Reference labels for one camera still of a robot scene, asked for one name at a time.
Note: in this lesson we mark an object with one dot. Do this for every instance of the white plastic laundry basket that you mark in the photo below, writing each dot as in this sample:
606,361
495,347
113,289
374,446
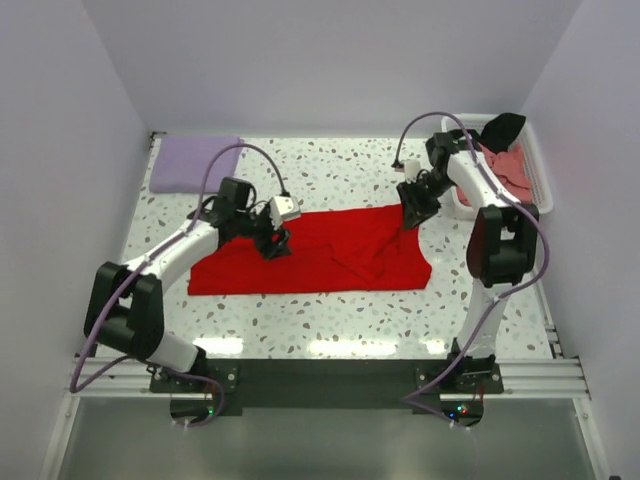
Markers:
533,167

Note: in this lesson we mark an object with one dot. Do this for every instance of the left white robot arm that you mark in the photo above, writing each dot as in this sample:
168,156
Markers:
126,306

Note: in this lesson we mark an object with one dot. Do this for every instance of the aluminium frame rail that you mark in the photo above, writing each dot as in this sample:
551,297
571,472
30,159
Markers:
522,379

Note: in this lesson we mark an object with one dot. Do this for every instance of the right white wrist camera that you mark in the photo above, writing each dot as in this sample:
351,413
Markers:
412,169

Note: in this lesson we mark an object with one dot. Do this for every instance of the pink t shirt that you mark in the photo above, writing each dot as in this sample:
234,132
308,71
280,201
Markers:
510,170

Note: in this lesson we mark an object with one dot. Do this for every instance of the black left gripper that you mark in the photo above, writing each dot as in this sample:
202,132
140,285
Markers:
273,249

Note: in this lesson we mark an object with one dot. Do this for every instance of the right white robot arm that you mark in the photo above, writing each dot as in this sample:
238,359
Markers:
501,249

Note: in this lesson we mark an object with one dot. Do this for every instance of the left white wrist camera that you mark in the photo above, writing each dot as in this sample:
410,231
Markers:
283,209

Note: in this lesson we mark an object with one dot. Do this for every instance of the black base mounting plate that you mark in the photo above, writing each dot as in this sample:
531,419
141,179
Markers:
362,384

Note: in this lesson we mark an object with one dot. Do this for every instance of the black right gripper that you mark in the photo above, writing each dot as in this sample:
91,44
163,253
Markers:
414,211

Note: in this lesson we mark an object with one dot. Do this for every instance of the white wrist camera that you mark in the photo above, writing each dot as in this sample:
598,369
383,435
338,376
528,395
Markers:
283,209
412,169

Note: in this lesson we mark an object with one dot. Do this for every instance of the red t shirt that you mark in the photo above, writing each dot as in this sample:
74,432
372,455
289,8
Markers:
363,249

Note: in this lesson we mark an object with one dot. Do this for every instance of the black t shirt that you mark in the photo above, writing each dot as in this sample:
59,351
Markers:
498,134

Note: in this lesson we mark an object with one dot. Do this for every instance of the folded lilac t shirt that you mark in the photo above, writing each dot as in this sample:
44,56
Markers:
181,161

